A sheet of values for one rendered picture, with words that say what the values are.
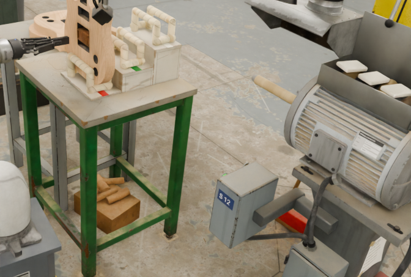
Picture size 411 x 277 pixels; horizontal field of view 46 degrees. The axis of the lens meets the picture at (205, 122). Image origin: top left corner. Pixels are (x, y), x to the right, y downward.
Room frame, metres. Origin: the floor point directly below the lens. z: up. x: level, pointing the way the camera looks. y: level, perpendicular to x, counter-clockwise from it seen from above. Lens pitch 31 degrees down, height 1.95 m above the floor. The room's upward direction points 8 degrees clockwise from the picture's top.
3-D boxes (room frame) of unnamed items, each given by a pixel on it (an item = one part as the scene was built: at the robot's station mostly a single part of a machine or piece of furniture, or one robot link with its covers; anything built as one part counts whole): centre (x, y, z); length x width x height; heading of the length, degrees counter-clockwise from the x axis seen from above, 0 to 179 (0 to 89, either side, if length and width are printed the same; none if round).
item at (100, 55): (1.86, 0.53, 1.17); 0.35 x 0.04 x 0.40; 45
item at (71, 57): (1.83, 0.55, 1.04); 0.20 x 0.03 x 0.03; 45
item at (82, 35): (1.85, 0.53, 1.15); 0.10 x 0.03 x 0.05; 45
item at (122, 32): (2.00, 0.38, 1.12); 0.20 x 0.03 x 0.03; 45
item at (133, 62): (1.90, 0.34, 1.04); 0.11 x 0.03 x 0.03; 136
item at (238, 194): (1.08, -0.21, 0.99); 0.24 x 0.21 x 0.26; 46
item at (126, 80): (1.97, 0.41, 0.98); 0.27 x 0.16 x 0.09; 46
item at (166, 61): (2.08, 0.30, 1.02); 0.27 x 0.15 x 0.17; 46
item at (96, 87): (1.79, 0.46, 0.96); 0.11 x 0.03 x 0.03; 136
